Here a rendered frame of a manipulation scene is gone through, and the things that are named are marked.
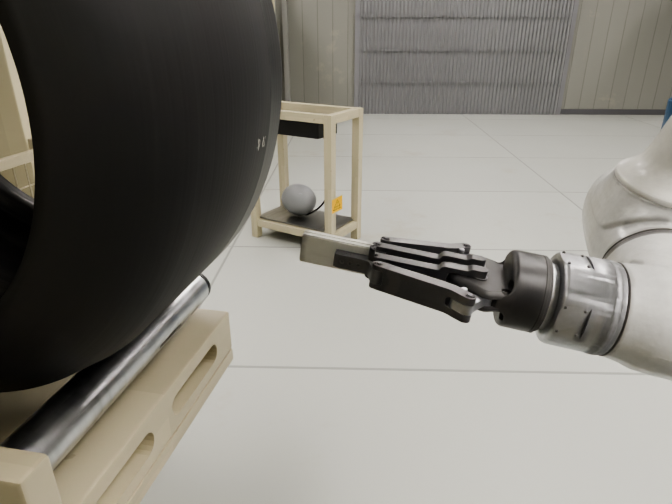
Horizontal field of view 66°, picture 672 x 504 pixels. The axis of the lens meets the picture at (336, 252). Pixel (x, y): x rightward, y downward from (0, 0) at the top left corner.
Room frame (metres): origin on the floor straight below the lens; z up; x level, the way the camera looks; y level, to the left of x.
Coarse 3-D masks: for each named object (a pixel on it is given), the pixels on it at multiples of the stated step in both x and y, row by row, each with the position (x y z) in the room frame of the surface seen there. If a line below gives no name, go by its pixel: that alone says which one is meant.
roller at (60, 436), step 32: (192, 288) 0.58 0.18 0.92; (160, 320) 0.50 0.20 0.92; (128, 352) 0.44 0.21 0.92; (64, 384) 0.39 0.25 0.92; (96, 384) 0.39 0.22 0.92; (128, 384) 0.42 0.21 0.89; (32, 416) 0.34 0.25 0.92; (64, 416) 0.34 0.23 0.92; (96, 416) 0.37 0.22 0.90; (32, 448) 0.31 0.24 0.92; (64, 448) 0.33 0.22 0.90
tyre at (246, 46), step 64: (0, 0) 0.32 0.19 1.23; (64, 0) 0.32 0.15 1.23; (128, 0) 0.34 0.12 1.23; (192, 0) 0.37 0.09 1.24; (256, 0) 0.49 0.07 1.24; (64, 64) 0.32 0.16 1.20; (128, 64) 0.33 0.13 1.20; (192, 64) 0.36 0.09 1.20; (256, 64) 0.47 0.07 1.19; (64, 128) 0.32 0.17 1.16; (128, 128) 0.33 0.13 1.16; (192, 128) 0.35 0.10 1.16; (256, 128) 0.46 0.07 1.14; (0, 192) 0.66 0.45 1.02; (64, 192) 0.32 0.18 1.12; (128, 192) 0.33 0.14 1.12; (192, 192) 0.36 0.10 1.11; (256, 192) 0.52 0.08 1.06; (0, 256) 0.63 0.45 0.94; (64, 256) 0.33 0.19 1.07; (128, 256) 0.34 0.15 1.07; (192, 256) 0.38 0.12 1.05; (0, 320) 0.34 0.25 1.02; (64, 320) 0.33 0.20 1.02; (128, 320) 0.36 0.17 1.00; (0, 384) 0.36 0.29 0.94
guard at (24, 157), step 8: (24, 152) 0.98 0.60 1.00; (32, 152) 0.99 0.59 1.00; (0, 160) 0.92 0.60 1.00; (8, 160) 0.93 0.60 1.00; (16, 160) 0.95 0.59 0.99; (24, 160) 0.97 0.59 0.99; (32, 160) 0.99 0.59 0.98; (0, 168) 0.91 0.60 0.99; (8, 168) 0.93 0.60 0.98; (16, 184) 0.94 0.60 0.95; (32, 184) 0.98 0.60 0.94
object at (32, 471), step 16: (0, 448) 0.28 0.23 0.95; (0, 464) 0.26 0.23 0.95; (16, 464) 0.26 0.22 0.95; (32, 464) 0.26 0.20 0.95; (48, 464) 0.27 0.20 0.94; (0, 480) 0.25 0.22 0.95; (16, 480) 0.25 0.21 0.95; (32, 480) 0.25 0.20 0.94; (48, 480) 0.27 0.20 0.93; (0, 496) 0.25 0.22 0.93; (16, 496) 0.25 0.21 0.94; (32, 496) 0.25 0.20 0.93; (48, 496) 0.26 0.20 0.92
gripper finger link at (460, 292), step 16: (384, 272) 0.42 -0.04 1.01; (400, 272) 0.42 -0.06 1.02; (384, 288) 0.42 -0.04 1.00; (400, 288) 0.42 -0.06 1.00; (416, 288) 0.41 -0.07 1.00; (432, 288) 0.41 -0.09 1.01; (448, 288) 0.40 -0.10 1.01; (432, 304) 0.40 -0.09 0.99; (448, 304) 0.40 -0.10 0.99; (464, 304) 0.39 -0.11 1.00; (464, 320) 0.39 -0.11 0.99
